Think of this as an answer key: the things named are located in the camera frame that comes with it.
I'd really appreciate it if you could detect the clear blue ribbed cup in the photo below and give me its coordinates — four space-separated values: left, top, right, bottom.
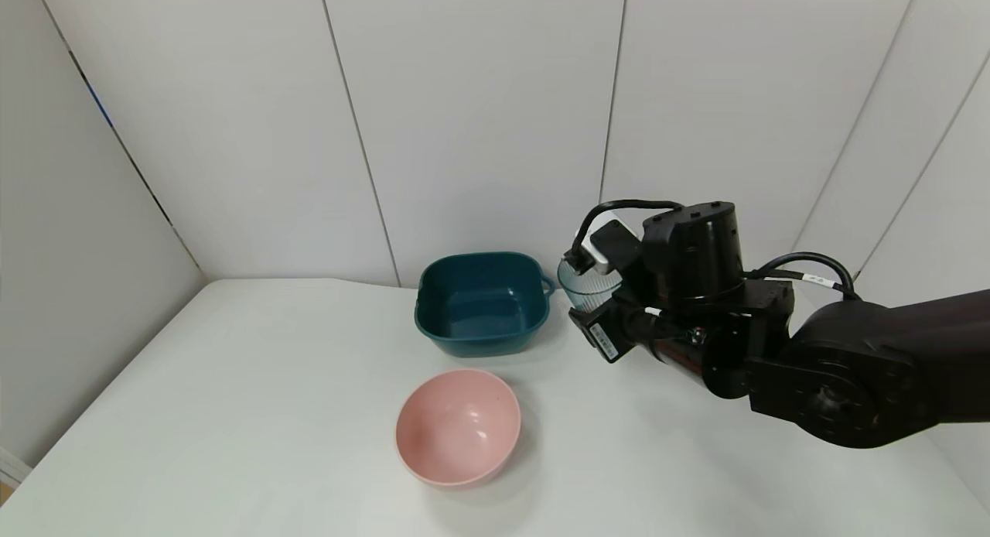
558 255 624 313

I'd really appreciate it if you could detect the white black wrist camera box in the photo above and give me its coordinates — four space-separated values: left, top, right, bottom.
568 220 643 279

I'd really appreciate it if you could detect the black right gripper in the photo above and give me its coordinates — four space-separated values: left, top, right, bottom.
568 289 706 391

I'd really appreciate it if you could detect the black camera cable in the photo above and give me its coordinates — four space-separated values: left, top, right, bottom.
572 200 861 302

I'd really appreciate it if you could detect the pink round bowl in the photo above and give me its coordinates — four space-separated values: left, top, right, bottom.
395 368 522 488

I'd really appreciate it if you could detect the dark teal square basin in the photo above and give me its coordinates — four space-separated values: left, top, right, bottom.
415 252 556 359

